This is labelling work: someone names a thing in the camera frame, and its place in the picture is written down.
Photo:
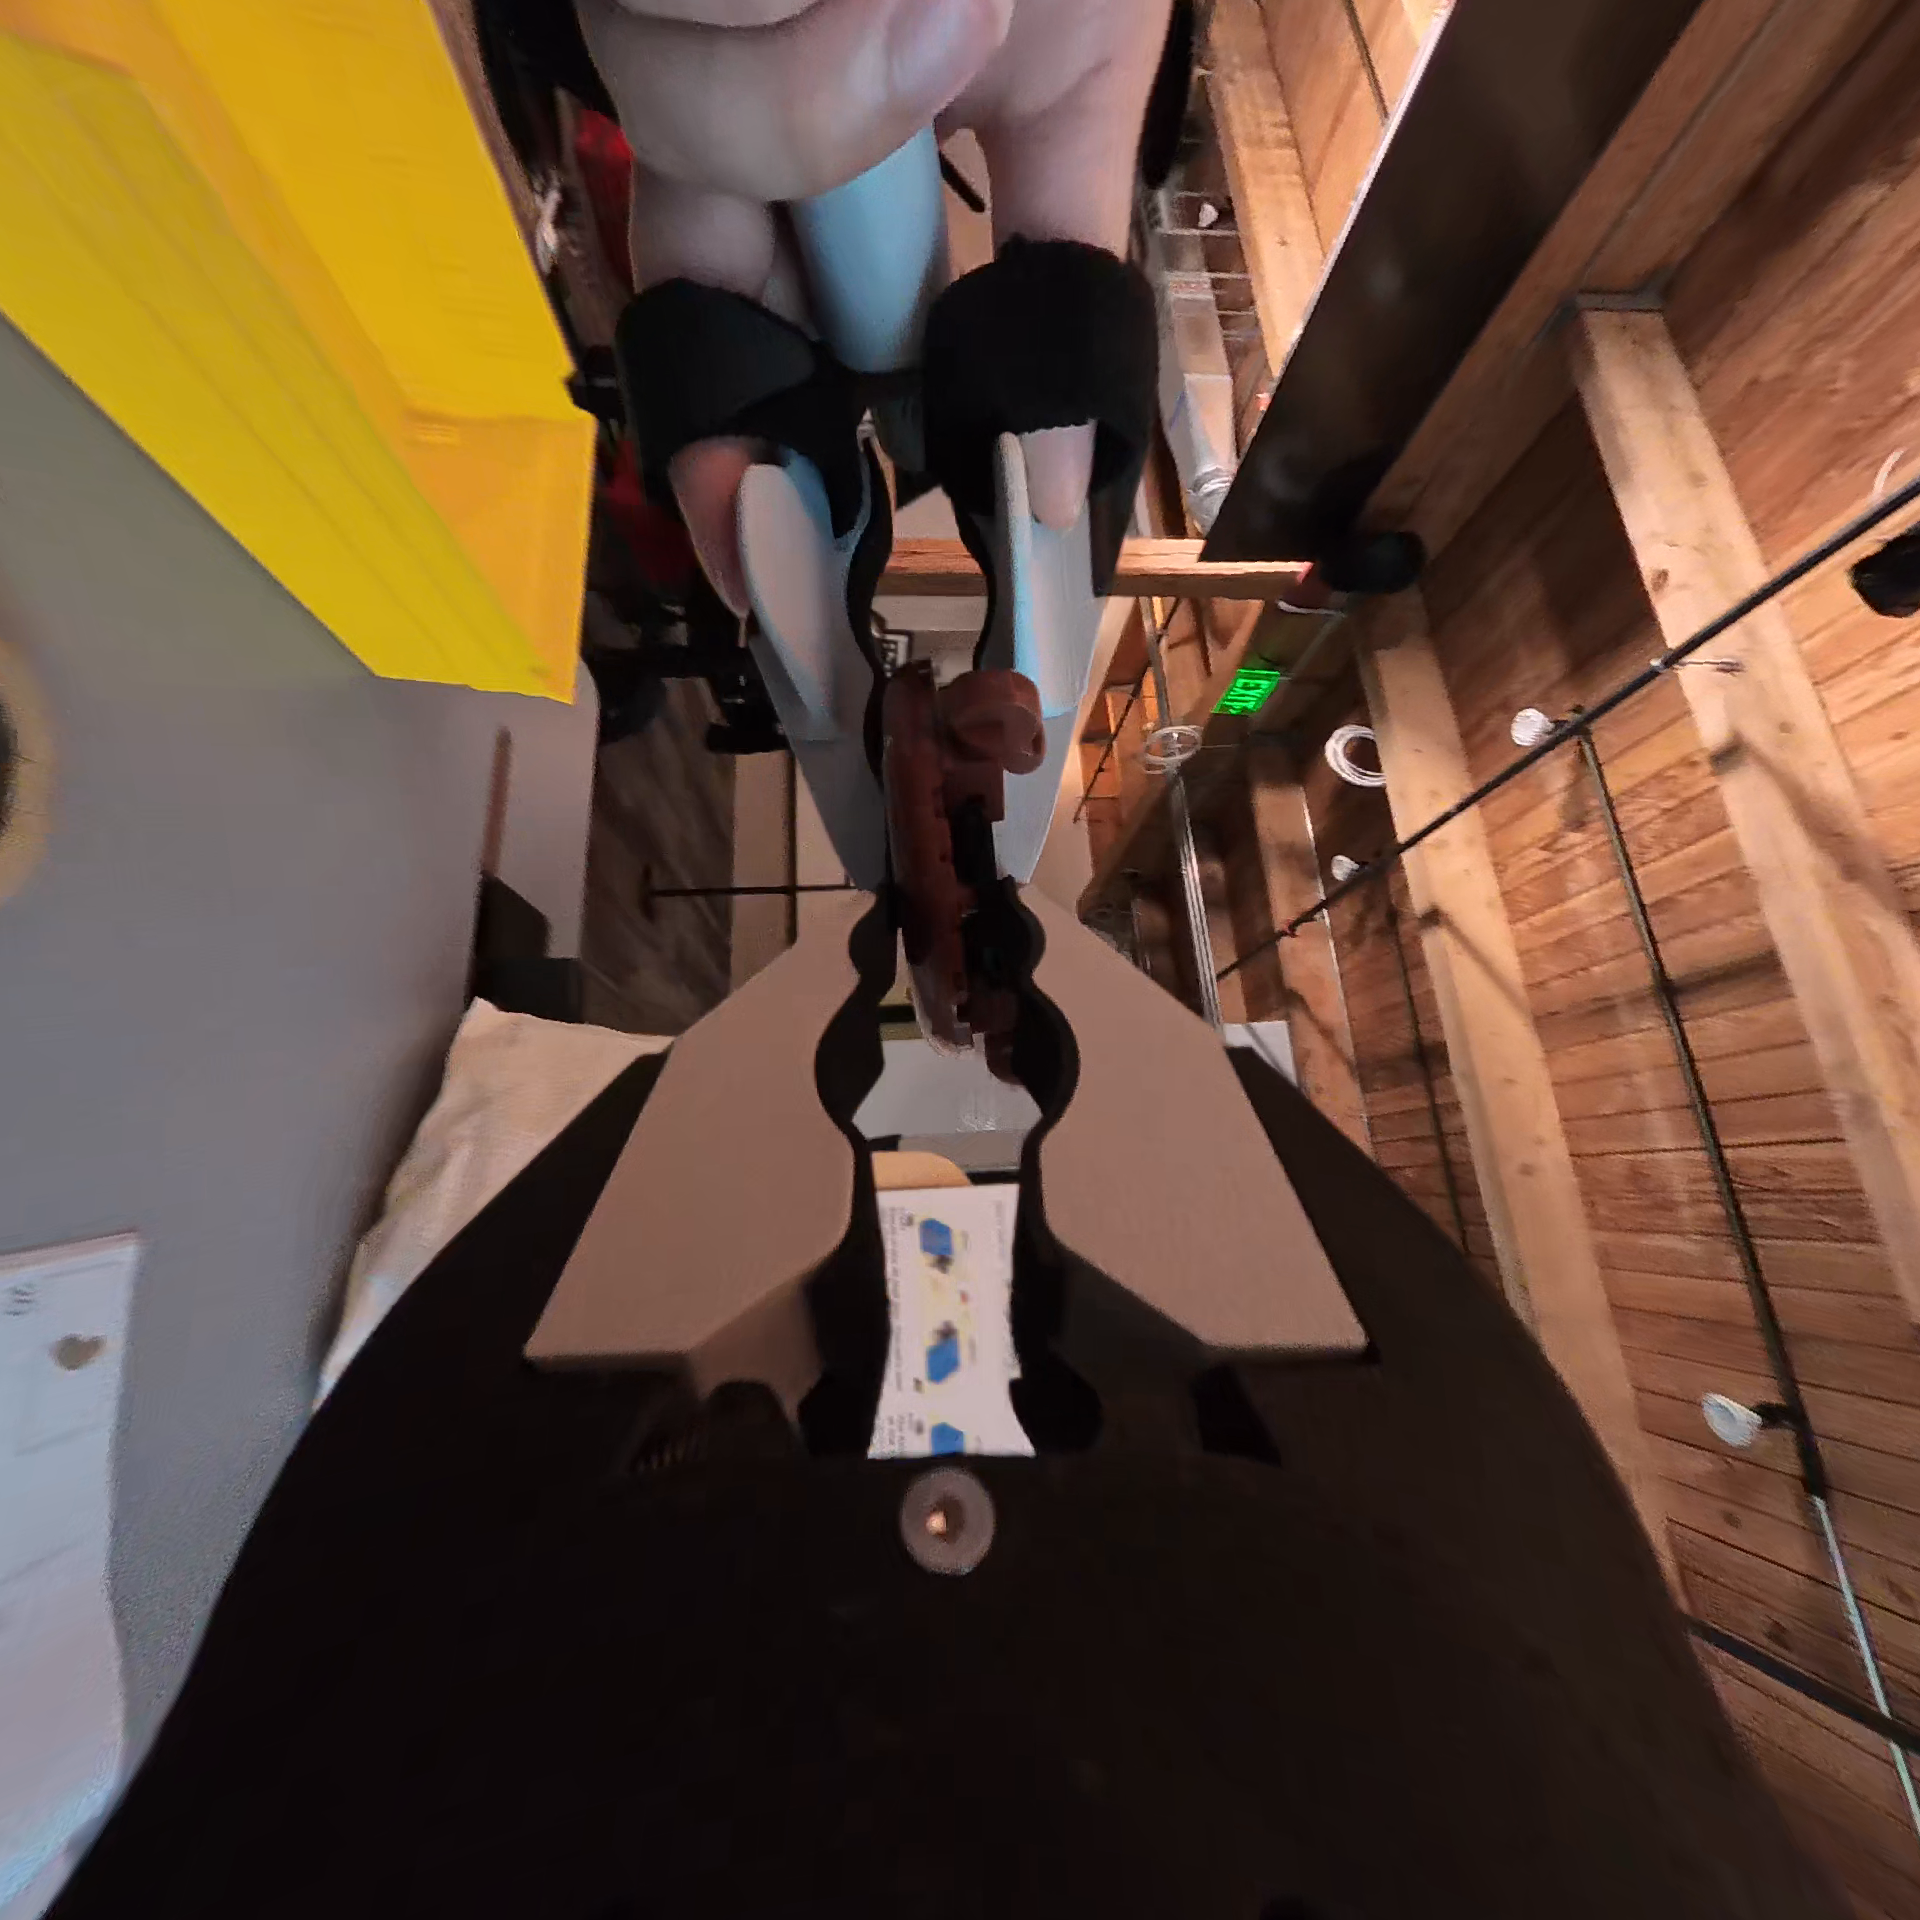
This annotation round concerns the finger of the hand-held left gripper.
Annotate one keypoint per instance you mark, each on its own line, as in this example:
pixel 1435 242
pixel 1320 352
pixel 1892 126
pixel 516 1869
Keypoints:
pixel 1049 600
pixel 795 600

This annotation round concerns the silver ventilation duct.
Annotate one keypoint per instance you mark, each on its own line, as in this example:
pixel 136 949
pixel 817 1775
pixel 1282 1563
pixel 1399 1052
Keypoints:
pixel 1201 421

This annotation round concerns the white sheet blue pictures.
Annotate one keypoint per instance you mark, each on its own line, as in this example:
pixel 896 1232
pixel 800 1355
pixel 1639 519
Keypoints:
pixel 961 1291

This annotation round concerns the yellow plastic box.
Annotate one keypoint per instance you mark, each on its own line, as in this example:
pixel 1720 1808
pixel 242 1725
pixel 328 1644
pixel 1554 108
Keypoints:
pixel 270 301

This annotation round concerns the green exit sign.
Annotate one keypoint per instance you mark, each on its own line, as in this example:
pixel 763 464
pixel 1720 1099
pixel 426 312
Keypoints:
pixel 1249 691

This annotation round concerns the round brown brick base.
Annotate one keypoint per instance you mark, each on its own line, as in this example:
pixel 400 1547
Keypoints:
pixel 914 811

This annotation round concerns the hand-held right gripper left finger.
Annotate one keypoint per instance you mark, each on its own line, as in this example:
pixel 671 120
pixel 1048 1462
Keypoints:
pixel 721 1200

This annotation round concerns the grey desk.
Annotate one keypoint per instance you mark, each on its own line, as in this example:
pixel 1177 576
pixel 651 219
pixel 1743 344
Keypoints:
pixel 224 975

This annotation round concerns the open instruction booklet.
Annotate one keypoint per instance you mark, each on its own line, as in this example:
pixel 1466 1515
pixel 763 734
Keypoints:
pixel 60 1501

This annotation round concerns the person's left hand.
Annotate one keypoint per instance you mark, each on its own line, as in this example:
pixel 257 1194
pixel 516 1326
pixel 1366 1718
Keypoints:
pixel 779 90

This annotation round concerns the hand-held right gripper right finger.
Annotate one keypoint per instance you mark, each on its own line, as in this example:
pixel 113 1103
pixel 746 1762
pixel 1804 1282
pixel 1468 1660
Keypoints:
pixel 1184 1200

